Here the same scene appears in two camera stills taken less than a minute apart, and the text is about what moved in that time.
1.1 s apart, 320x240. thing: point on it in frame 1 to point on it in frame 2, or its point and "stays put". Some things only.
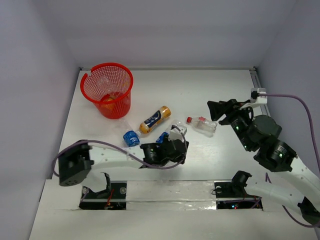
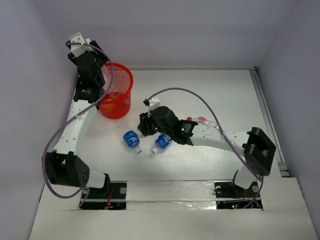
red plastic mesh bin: x=108 y=86 stays put
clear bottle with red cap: x=204 y=126 stays put
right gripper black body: x=238 y=119 to x=151 y=126
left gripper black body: x=175 y=149 to x=100 y=55
